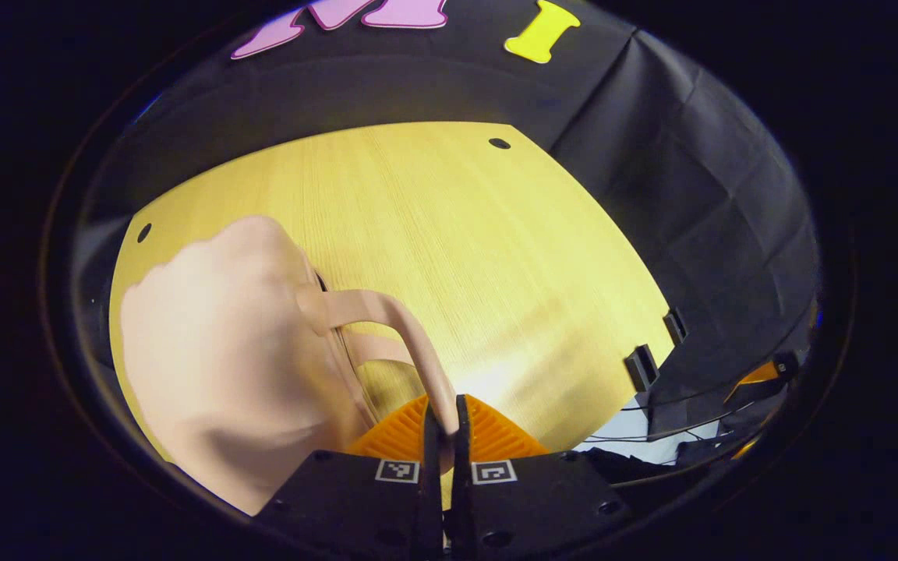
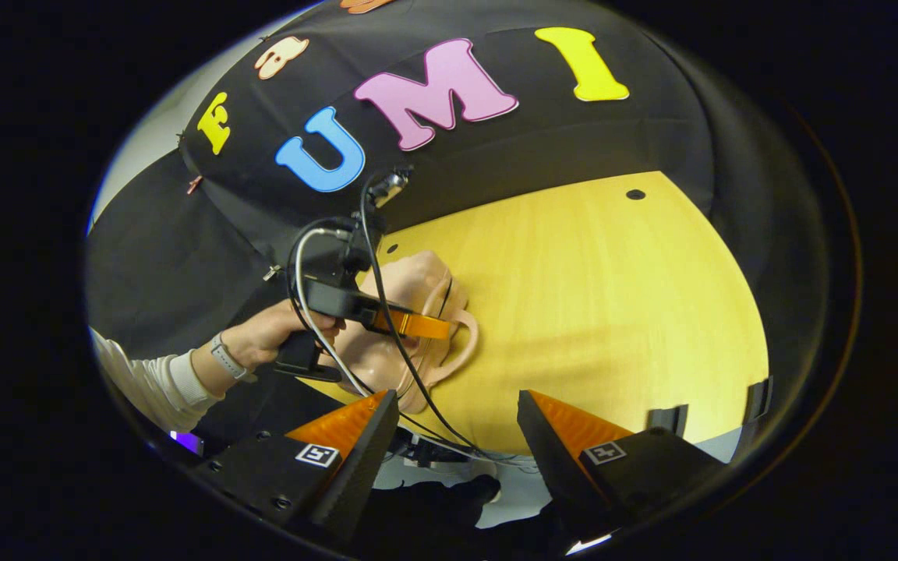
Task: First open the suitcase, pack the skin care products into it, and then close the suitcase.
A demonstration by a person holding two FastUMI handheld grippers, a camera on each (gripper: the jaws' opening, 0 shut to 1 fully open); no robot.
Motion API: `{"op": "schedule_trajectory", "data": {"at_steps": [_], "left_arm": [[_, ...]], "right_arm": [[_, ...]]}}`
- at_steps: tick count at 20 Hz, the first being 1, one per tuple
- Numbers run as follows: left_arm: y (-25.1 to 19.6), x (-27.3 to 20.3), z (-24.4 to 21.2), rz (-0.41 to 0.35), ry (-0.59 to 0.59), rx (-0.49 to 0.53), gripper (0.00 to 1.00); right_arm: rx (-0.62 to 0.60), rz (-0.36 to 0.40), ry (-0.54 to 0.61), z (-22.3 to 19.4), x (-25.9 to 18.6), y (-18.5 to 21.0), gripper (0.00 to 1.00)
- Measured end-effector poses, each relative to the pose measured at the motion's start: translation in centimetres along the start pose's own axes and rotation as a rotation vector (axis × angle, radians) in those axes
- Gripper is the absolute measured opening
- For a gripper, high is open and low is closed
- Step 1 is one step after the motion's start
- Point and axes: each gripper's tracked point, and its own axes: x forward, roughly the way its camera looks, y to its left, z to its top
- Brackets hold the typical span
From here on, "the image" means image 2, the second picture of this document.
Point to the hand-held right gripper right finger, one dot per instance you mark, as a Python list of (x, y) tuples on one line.
[(546, 467)]

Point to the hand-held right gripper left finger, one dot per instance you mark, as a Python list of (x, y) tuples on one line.
[(363, 467)]

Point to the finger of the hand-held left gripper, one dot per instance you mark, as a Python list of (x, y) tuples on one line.
[(418, 325)]

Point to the pink suitcase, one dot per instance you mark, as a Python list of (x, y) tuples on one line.
[(410, 288)]

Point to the silver cloth clip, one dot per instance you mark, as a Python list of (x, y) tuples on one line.
[(271, 273)]

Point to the white wrist watch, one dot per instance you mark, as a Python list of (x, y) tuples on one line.
[(227, 358)]

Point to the black table clamp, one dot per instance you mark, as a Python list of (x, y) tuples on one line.
[(667, 421), (758, 399)]

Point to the black backdrop cloth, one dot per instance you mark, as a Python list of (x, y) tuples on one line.
[(652, 132)]

